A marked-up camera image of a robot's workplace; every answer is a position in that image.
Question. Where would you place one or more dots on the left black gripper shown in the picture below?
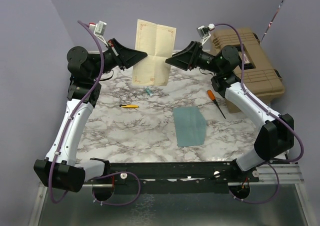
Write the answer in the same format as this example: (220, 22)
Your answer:
(124, 57)

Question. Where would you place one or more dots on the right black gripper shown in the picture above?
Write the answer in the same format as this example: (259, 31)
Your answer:
(187, 58)

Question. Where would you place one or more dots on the cream letter paper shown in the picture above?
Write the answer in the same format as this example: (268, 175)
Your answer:
(158, 42)

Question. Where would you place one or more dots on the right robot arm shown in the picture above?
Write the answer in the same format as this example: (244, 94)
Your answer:
(275, 130)

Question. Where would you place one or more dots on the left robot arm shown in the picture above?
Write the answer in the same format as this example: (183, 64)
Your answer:
(59, 168)

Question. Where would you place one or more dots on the teal envelope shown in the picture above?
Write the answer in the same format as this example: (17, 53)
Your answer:
(190, 126)

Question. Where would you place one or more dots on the green glue stick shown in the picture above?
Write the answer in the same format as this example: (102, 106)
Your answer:
(149, 92)

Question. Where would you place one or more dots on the yellow utility knife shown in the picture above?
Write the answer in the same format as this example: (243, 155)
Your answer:
(129, 106)

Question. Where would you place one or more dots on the tan plastic tool case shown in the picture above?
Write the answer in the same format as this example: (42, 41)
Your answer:
(260, 77)

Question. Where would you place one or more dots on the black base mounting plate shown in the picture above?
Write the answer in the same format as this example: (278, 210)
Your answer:
(134, 186)

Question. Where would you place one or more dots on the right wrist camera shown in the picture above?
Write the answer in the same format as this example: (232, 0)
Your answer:
(205, 32)

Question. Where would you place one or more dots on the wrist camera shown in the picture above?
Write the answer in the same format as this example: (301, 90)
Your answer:
(205, 32)
(98, 30)

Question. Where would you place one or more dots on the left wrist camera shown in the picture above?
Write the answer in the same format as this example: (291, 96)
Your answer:
(98, 30)

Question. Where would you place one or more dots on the orange handled screwdriver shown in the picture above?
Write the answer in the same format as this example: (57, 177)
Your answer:
(213, 98)

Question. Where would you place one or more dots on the aluminium rail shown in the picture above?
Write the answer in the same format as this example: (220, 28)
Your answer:
(280, 174)

